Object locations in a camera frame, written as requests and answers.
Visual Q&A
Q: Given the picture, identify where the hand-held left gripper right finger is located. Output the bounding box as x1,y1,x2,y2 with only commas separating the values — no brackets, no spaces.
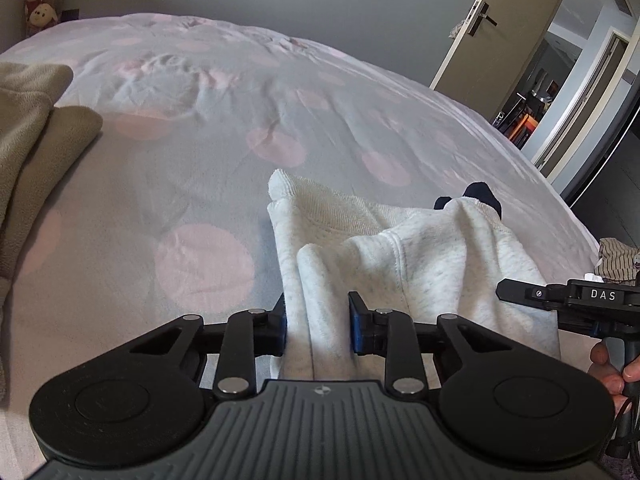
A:
348,291,543,396

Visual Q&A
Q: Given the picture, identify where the bed with pink dotted sheet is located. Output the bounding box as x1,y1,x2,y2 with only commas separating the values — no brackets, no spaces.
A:
0,12,601,480

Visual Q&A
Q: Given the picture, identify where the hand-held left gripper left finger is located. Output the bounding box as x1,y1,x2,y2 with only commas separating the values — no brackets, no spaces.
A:
97,292,288,396

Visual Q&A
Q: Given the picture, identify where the black wardrobe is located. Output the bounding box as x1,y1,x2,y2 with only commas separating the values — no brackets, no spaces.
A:
560,50,640,256

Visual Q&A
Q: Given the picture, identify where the grey printed sweatshirt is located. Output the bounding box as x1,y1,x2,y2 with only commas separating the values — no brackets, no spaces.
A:
266,181,561,381

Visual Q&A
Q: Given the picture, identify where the pile of striped and white clothes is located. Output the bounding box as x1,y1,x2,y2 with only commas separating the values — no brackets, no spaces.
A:
595,237,640,281

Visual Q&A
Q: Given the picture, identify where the person's right hand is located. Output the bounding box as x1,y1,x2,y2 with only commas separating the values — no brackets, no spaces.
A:
587,342,640,413

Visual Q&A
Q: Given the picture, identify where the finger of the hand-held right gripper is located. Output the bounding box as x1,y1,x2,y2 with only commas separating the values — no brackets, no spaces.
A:
496,280,571,311

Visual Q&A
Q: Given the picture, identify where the orange chair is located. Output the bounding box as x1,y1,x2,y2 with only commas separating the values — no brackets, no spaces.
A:
507,110,538,143

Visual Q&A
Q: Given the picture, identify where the dark door handle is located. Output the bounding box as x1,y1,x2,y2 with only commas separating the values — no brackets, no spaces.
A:
467,2,498,38

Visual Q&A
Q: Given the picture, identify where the beige door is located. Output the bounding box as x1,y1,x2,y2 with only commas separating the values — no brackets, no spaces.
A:
430,0,576,121

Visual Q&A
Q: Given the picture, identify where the folded beige garment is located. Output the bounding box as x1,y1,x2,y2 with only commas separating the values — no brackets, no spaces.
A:
0,62,103,401

